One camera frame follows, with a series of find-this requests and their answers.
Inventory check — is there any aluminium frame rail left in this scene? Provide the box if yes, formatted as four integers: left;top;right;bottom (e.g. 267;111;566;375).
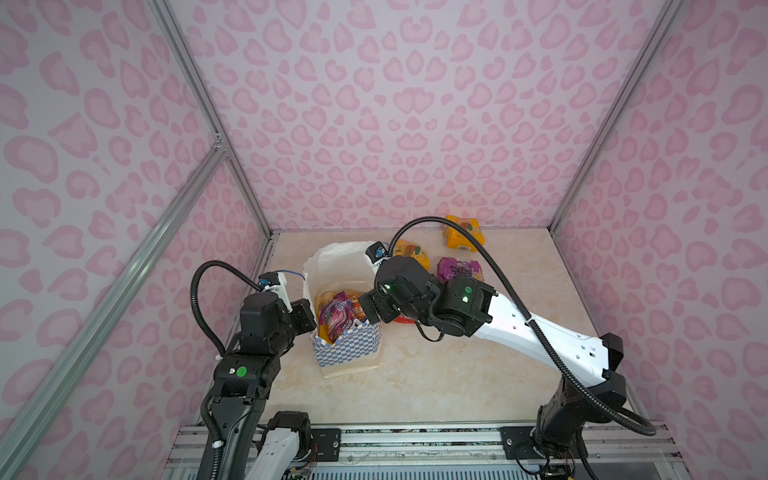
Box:
146;0;273;240

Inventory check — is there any yellow mango snack bag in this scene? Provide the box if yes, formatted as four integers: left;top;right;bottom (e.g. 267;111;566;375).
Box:
314;291;335;344

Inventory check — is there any red fruit snack bag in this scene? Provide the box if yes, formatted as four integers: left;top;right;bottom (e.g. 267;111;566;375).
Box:
394;313;416;325

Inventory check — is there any black corrugated cable right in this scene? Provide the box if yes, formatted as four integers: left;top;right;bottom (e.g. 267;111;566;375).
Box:
386;215;658;437

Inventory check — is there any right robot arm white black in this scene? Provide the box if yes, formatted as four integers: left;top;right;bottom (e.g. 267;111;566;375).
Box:
360;253;626;456

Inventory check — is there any orange corn chips bag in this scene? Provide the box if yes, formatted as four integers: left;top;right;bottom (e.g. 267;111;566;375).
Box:
348;293;367;322

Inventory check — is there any purple Fox's candy bag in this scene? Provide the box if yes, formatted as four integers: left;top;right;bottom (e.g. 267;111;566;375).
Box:
323;291;356;342

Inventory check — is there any aluminium frame post right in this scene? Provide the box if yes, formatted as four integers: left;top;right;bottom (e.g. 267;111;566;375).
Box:
548;0;688;236

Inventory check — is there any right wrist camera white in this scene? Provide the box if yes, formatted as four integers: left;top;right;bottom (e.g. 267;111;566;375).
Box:
364;241;390;267

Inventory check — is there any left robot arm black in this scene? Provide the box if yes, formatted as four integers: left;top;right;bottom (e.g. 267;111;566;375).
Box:
197;291;316;479

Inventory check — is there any black corrugated cable left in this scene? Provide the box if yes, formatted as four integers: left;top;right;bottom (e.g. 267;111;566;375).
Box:
190;259;263;355

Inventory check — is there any aluminium diagonal frame bar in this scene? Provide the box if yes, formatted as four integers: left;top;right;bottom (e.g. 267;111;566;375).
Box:
1;144;229;479

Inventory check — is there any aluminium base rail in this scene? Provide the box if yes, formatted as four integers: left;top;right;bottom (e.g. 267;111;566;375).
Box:
158;419;691;480

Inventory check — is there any black corrugated cable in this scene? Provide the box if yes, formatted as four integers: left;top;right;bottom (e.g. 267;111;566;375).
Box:
386;215;658;437
190;259;263;355

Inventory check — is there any purple snack bag upper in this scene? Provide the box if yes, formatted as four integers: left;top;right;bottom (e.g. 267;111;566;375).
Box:
437;257;484;282

